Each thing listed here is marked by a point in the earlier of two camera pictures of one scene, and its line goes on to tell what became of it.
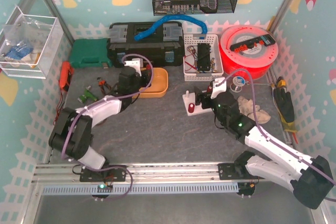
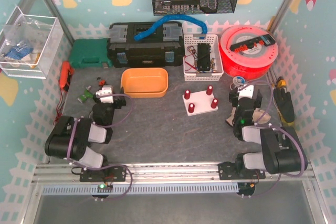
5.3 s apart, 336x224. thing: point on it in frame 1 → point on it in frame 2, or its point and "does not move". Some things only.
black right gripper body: (205, 99) → (233, 98)
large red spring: (209, 89) does not move
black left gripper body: (146, 74) → (118, 100)
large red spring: (191, 107) does not move
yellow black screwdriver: (281, 82) does not move
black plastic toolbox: (165, 47) does not move
